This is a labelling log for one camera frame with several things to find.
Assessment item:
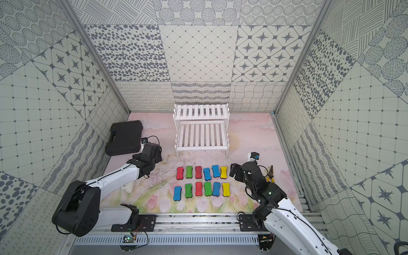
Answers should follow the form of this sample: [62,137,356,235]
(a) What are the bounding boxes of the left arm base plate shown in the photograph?
[111,214,157,232]

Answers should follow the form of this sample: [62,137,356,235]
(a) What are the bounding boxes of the white perforated cable duct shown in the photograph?
[74,233,258,245]

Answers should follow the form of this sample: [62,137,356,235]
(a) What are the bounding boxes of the black plastic tool case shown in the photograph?
[105,120,143,156]

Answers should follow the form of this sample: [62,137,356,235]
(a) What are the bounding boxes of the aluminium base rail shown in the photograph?
[63,212,319,235]

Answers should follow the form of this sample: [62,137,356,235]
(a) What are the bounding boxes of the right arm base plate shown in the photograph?
[237,212,268,232]

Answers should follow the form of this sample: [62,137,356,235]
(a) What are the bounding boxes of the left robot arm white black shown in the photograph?
[52,142,162,237]

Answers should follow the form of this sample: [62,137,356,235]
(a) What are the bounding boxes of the shelf yellow eraser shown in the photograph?
[222,183,231,197]
[220,166,227,179]

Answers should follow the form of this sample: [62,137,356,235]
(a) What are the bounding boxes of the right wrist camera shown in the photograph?
[248,152,260,162]

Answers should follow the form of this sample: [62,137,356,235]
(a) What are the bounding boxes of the shelf red eraser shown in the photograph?
[195,182,203,197]
[176,167,184,180]
[194,166,203,179]

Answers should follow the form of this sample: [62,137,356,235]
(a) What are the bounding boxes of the right black controller box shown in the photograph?
[258,234,275,252]

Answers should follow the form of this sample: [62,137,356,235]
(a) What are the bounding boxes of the shelf green eraser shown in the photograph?
[185,183,193,198]
[204,182,213,197]
[186,166,193,179]

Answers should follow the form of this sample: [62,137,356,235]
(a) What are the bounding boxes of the left green circuit board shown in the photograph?
[120,235,137,252]

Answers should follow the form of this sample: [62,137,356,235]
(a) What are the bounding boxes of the white wooden slatted shelf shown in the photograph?
[173,103,230,159]

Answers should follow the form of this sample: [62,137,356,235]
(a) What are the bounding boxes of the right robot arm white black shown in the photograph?
[229,161,351,255]

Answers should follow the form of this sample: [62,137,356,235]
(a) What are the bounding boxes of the shelf blue eraser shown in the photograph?
[212,182,221,197]
[203,168,211,181]
[173,186,182,201]

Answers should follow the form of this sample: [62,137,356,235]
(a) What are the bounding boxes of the yellow handled pliers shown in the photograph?
[266,165,275,183]

